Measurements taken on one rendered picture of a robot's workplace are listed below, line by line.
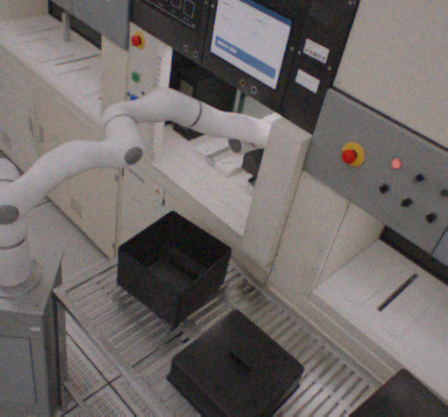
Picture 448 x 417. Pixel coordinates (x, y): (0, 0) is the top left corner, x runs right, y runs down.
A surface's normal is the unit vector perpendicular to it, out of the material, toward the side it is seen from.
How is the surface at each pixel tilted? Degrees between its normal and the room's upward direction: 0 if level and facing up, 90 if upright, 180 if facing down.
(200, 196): 0
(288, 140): 90
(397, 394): 0
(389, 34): 90
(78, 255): 0
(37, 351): 90
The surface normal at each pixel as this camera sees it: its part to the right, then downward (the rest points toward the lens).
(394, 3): -0.70, 0.36
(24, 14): 0.69, 0.54
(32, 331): 0.00, 0.63
